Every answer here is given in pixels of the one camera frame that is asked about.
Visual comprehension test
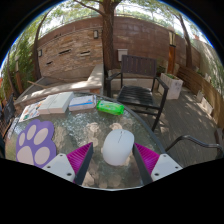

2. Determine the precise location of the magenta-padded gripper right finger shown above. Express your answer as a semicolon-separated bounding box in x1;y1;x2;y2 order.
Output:
131;142;184;186

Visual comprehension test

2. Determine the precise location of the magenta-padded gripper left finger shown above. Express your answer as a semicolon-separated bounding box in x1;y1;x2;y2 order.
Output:
42;141;95;186

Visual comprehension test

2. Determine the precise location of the white computer mouse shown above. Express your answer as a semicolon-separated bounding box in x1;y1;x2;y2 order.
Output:
101;129;135;167

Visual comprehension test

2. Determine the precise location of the purple paw-shaped mouse pad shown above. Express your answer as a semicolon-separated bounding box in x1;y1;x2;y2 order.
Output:
15;119;58;167

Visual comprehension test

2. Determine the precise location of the black metal armchair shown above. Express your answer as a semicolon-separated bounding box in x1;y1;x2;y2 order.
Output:
165;128;224;159

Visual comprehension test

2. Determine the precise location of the white number plate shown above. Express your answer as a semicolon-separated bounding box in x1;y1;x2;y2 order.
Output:
7;117;20;140

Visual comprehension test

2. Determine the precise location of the colourful picture sheet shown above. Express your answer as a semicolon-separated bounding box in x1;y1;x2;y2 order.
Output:
18;100;44;123

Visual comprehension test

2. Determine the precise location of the white flat box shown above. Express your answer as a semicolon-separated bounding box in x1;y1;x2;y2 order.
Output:
38;93;60;115
48;91;75;115

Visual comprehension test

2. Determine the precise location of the white and blue tissue pack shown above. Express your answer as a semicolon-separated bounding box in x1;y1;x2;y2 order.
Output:
68;95;98;112

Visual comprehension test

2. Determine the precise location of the black mesh chair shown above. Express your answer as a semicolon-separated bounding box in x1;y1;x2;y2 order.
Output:
0;94;17;136

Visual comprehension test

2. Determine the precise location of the dark slatted metal chair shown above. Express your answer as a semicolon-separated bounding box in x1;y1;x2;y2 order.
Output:
105;54;170;132

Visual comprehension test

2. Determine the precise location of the white planter box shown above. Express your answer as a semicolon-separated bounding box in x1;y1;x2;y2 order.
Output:
157;72;184;101

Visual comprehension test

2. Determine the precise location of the low stone planter ledge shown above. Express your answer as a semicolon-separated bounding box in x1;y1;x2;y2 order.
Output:
14;63;105;105

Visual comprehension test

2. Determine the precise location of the brown wooden door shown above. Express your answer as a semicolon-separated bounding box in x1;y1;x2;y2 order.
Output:
167;31;177;75

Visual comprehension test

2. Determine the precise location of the thin leaning tree trunk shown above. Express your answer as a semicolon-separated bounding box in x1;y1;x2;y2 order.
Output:
32;11;53;81

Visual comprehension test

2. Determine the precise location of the thick tree trunk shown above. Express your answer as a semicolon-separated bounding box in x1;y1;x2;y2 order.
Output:
99;0;117;77

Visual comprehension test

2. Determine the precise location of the grey wall utility box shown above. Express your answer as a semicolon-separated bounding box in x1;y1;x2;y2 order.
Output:
116;48;129;63

